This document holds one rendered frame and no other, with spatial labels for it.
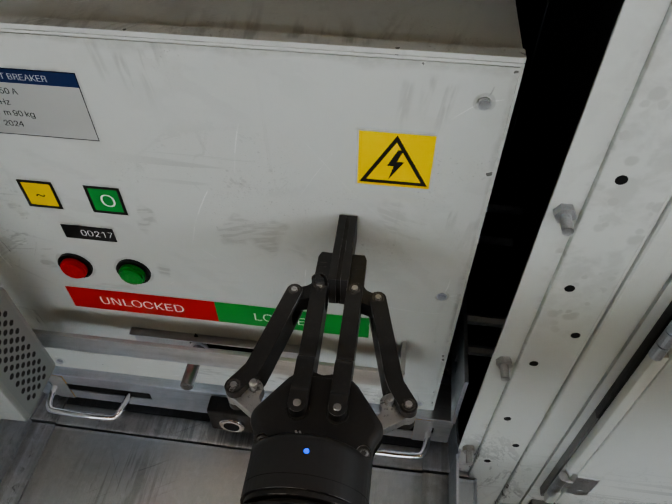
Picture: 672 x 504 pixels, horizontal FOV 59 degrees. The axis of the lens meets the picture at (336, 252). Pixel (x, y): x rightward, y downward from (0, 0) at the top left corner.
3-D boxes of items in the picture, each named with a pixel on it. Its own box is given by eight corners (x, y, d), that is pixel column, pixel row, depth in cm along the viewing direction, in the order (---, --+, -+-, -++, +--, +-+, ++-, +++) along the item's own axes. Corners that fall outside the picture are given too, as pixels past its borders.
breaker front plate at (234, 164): (429, 423, 72) (520, 76, 36) (52, 378, 76) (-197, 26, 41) (429, 413, 73) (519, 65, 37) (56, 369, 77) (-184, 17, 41)
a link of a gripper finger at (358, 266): (344, 304, 43) (385, 308, 43) (352, 253, 47) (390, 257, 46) (344, 316, 44) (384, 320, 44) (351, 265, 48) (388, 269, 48)
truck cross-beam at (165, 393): (447, 443, 75) (454, 422, 70) (44, 393, 80) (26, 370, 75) (447, 407, 78) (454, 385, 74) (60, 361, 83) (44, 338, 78)
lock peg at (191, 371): (197, 394, 64) (191, 376, 61) (178, 391, 64) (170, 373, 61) (213, 345, 68) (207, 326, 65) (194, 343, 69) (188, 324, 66)
